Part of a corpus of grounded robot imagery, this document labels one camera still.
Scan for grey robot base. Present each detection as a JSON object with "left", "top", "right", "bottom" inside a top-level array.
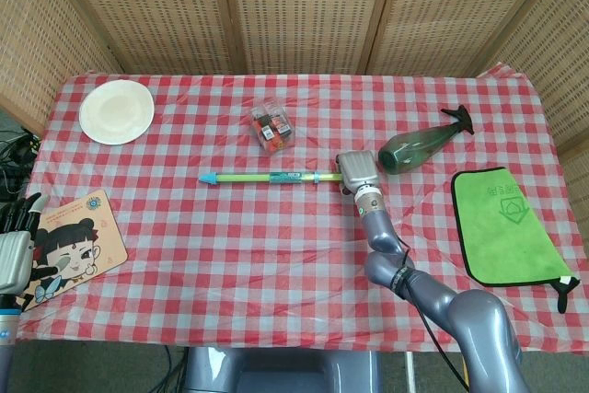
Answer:
[{"left": 183, "top": 345, "right": 383, "bottom": 393}]

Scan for green blue toy pump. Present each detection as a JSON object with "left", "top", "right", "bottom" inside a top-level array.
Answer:
[{"left": 198, "top": 170, "right": 321, "bottom": 187}]

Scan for white paper plate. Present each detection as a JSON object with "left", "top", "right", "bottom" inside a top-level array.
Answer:
[{"left": 78, "top": 80, "right": 156, "bottom": 145}]

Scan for woven bamboo folding screen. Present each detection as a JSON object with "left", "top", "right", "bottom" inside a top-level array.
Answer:
[{"left": 0, "top": 0, "right": 589, "bottom": 270}]

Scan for black cable bundle on floor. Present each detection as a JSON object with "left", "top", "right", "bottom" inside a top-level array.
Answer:
[{"left": 0, "top": 124, "right": 43, "bottom": 204}]

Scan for clear plastic box with toys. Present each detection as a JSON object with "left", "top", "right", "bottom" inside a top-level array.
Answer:
[{"left": 249, "top": 105, "right": 295, "bottom": 155}]

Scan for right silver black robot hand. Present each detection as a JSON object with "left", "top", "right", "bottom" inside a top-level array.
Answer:
[{"left": 334, "top": 150, "right": 383, "bottom": 199}]

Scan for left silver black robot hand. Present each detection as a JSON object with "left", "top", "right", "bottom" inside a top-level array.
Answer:
[{"left": 0, "top": 192, "right": 73, "bottom": 295}]

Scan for red white checkered tablecloth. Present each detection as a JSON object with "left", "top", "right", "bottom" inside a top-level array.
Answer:
[{"left": 0, "top": 61, "right": 589, "bottom": 349}]

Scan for green microfiber cloth black trim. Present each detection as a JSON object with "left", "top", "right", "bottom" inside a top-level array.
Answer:
[{"left": 450, "top": 166, "right": 581, "bottom": 315}]

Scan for dark cables under table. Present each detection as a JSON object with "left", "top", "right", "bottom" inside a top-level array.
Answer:
[{"left": 150, "top": 344, "right": 188, "bottom": 393}]

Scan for cartoon girl printed board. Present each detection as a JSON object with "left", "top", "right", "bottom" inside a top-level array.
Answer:
[{"left": 20, "top": 189, "right": 129, "bottom": 312}]

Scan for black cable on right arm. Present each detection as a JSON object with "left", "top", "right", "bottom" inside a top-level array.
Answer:
[{"left": 398, "top": 239, "right": 467, "bottom": 393}]

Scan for green spray bottle black trigger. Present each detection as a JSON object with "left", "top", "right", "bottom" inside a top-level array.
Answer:
[{"left": 376, "top": 106, "right": 475, "bottom": 176}]

